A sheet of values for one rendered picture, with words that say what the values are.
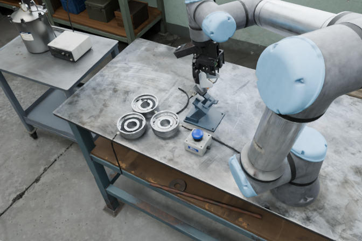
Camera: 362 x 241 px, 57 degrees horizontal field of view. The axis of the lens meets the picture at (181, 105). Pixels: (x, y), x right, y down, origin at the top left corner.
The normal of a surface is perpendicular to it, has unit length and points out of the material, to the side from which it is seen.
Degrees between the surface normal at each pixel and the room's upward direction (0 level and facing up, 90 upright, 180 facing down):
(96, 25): 0
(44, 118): 0
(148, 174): 0
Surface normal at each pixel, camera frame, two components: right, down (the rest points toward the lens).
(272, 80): -0.92, 0.23
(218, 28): 0.37, 0.59
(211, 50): -0.49, 0.64
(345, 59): 0.22, 0.00
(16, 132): -0.08, -0.71
